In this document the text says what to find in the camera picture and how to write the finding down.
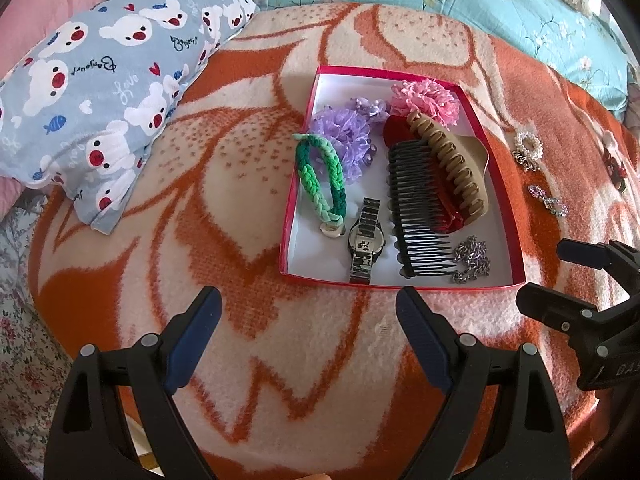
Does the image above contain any silver chain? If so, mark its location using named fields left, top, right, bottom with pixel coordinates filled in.
left=451, top=235, right=493, bottom=283

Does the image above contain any green braided bracelet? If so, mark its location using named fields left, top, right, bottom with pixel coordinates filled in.
left=291, top=132, right=348, bottom=237

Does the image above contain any tan hair claw clip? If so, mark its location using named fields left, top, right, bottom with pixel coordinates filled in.
left=405, top=110, right=490, bottom=223

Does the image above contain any large purple mesh scrunchie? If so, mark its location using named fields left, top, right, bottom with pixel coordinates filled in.
left=310, top=107, right=383, bottom=185

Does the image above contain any black and silver wristwatch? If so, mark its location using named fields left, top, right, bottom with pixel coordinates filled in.
left=347, top=197, right=388, bottom=285

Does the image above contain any pearl bead scrunchie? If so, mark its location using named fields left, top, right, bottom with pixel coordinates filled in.
left=511, top=130, right=546, bottom=173

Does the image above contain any pink crystal ornament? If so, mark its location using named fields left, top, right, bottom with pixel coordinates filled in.
left=527, top=185, right=570, bottom=217

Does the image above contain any red cardboard box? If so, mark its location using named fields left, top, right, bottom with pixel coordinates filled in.
left=279, top=65, right=525, bottom=291

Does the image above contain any teal floral quilt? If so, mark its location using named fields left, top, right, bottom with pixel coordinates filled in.
left=195, top=0, right=633, bottom=121

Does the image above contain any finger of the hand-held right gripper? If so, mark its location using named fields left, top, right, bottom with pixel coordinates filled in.
left=516, top=284, right=616, bottom=341
left=556, top=239, right=640, bottom=273

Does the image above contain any floral bed sheet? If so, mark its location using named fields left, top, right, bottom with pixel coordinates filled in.
left=0, top=195, right=76, bottom=461

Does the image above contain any black hair comb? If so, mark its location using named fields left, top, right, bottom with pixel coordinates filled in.
left=386, top=140, right=458, bottom=278

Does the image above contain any blue bear print pillow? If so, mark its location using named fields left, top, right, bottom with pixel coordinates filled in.
left=0, top=0, right=258, bottom=237

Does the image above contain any dark red hair clip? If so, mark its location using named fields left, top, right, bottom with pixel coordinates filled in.
left=382, top=114, right=466, bottom=235

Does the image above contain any dark red hair ornament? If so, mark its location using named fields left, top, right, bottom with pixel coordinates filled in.
left=600, top=132, right=628, bottom=193

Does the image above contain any small purple scrunchie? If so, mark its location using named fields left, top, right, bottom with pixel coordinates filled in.
left=347, top=96, right=390, bottom=122

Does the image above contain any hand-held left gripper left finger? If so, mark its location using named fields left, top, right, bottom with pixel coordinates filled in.
left=44, top=286, right=223, bottom=480

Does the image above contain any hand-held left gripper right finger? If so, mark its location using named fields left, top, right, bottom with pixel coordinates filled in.
left=395, top=286, right=573, bottom=480

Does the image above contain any orange and white blanket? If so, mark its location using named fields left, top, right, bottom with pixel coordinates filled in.
left=27, top=2, right=640, bottom=480

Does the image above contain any pink lace scrunchie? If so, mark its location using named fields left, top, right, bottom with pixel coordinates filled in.
left=389, top=79, right=460, bottom=126

